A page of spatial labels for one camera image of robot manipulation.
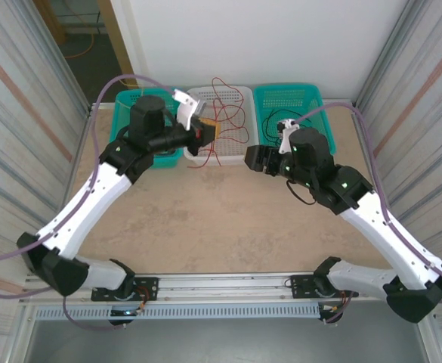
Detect teal plastic basket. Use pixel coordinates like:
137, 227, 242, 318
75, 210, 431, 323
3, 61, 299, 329
252, 82, 338, 156
110, 88, 184, 170

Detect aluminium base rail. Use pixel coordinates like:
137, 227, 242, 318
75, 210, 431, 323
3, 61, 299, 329
26, 270, 433, 304

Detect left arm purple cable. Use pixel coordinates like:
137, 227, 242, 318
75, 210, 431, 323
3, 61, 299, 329
0, 74, 178, 330

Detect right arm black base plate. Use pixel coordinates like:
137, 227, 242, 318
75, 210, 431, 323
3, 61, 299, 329
290, 274, 359, 300

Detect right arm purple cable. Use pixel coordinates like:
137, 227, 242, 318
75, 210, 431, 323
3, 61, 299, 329
294, 102, 442, 325

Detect thin red cable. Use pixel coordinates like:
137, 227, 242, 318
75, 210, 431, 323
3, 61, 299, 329
210, 77, 245, 128
186, 104, 250, 169

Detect orange floor cable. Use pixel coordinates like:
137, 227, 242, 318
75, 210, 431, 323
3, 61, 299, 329
63, 32, 100, 60

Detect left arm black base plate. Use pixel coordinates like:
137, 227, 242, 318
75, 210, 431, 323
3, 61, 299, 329
129, 277, 159, 303

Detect wooden plank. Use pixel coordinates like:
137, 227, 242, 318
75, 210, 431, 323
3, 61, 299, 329
33, 0, 67, 45

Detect wooden door frame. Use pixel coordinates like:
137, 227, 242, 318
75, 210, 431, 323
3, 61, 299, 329
94, 0, 139, 90

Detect grey slotted cable duct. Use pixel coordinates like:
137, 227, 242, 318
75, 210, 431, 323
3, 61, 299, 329
35, 303, 322, 321

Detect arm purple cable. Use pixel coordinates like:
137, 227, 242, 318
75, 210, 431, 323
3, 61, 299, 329
294, 102, 442, 325
0, 74, 178, 330

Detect white plastic basket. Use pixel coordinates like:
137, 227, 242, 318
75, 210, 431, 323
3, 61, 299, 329
182, 85, 254, 166

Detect aluminium frame post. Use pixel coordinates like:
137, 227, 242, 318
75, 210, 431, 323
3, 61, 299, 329
354, 0, 418, 105
31, 0, 93, 114

